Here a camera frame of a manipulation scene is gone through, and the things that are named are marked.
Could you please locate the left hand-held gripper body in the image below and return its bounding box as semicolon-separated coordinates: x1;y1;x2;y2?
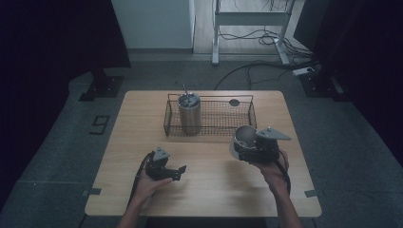
144;145;175;181

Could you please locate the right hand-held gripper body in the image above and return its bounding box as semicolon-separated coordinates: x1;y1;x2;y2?
250;125;293;165

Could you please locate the silver metal mug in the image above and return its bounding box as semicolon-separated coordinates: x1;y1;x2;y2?
228;124;259;162

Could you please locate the dark wire mesh basket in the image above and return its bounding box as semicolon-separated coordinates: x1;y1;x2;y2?
163;92;259;138

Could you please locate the steel tumbler with straw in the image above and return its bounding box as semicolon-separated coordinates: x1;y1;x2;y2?
177;83;202;137

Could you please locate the person's left hand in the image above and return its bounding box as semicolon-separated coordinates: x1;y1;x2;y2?
132;170;174;204

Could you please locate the person's right hand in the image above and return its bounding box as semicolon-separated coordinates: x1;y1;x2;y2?
252;148;290;195

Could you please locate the black stand base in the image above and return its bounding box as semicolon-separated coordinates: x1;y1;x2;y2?
78;67;125;103
298;70;350;103

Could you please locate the white power strip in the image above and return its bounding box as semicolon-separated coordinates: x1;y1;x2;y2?
291;66;317;77

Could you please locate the dark curtain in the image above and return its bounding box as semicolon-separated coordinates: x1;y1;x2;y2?
0;0;132;210
293;0;403;160

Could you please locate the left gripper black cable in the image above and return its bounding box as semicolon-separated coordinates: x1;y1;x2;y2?
126;152;156;207

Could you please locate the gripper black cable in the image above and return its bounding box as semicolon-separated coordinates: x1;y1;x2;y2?
126;152;156;207
273;151;292;196

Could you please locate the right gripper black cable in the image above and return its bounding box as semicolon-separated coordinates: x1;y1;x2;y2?
273;151;292;196

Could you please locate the tangle of floor cables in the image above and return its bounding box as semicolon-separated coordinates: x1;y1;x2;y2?
213;28;319;91

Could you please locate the white metal desk frame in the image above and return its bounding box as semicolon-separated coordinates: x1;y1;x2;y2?
211;0;297;67

